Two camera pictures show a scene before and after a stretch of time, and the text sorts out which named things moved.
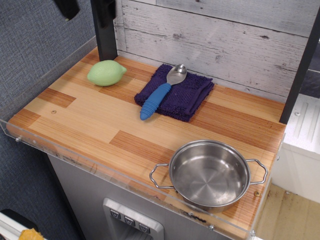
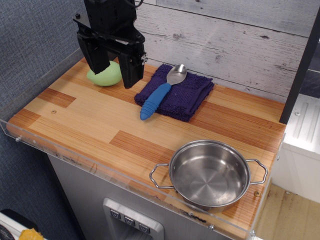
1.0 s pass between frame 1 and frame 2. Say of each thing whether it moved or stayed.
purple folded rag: stayed
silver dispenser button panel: stayed
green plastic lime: stayed
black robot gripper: moved
